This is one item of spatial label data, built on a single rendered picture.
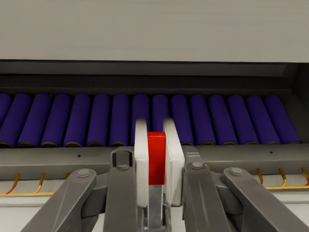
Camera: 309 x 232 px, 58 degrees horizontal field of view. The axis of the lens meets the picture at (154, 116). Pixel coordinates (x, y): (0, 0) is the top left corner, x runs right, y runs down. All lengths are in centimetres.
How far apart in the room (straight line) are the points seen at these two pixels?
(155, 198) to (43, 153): 11
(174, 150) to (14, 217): 15
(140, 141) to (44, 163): 11
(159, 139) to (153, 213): 6
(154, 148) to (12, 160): 13
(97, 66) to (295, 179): 22
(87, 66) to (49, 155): 11
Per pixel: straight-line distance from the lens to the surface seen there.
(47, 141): 27
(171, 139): 17
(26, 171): 26
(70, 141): 26
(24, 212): 26
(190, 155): 17
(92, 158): 24
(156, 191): 19
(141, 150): 15
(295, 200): 27
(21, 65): 33
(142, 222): 21
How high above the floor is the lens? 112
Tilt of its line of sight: 28 degrees down
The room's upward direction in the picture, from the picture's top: 2 degrees clockwise
